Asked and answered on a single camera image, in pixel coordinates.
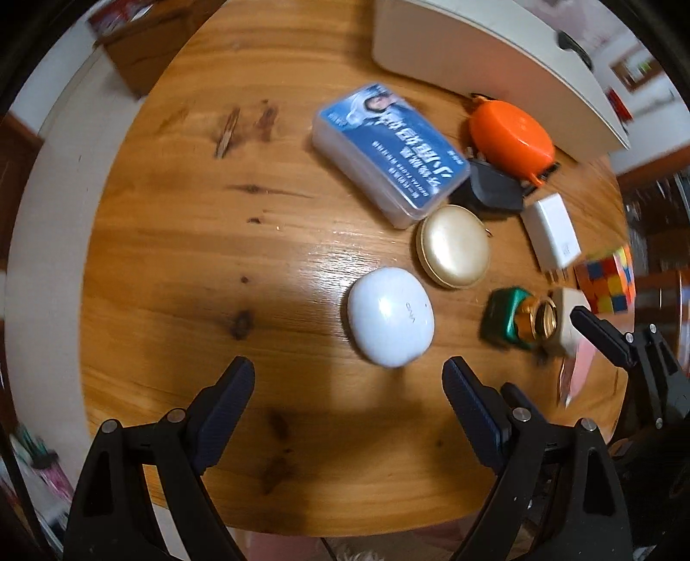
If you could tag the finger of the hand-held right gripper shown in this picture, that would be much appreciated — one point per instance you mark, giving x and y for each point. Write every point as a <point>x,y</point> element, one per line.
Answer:
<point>595,330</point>

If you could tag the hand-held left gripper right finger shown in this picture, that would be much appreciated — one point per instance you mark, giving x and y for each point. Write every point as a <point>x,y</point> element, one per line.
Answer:
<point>474,415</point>

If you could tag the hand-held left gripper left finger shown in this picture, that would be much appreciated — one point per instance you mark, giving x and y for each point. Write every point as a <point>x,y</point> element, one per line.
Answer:
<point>226,415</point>

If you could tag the beige small box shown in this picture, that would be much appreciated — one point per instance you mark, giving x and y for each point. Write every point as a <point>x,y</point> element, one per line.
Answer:
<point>571,323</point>

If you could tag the pink correction tape dispenser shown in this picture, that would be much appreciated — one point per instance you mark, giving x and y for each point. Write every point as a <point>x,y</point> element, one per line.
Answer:
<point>579,372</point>

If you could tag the colourful puzzle cube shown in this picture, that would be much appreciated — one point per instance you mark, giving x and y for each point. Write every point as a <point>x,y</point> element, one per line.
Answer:
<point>606,280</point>

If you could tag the green bottle with gold cap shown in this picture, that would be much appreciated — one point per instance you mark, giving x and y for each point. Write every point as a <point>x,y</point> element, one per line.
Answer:
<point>512,315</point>

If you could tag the white wall charger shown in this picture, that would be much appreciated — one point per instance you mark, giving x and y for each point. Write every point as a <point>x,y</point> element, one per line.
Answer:
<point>552,232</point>

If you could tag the white earbuds case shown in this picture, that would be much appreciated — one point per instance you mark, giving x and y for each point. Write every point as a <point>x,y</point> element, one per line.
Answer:
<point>388,318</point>

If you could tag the gold round compact case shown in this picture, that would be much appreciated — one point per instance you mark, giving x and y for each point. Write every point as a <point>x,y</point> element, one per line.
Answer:
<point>453,245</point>

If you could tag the blue label plastic card box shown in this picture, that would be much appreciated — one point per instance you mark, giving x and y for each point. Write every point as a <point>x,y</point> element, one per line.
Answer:
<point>388,145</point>

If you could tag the white plastic tray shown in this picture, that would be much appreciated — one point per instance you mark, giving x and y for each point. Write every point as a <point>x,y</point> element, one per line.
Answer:
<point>485,48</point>

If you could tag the black plug adapter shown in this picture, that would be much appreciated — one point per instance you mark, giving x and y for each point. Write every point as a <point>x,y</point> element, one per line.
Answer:
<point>493,189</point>

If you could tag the colourful printed papers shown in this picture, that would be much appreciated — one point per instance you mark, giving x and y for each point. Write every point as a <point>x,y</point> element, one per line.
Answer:
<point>37,464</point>

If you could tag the orange round tape measure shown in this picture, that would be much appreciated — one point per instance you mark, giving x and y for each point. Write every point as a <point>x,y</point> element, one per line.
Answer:
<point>509,137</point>

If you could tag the brown wooden door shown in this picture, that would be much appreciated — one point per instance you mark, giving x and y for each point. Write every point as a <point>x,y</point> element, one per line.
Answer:
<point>16,156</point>

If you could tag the small wooden cabinet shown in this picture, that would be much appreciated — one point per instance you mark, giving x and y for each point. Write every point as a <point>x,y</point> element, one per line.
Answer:
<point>137,51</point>

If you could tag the red tin box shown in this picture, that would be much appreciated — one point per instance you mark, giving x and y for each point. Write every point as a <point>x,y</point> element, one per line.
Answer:
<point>116,11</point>

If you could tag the wooden framed wall niche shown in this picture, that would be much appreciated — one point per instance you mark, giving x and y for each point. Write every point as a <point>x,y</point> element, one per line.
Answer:
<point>639,70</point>

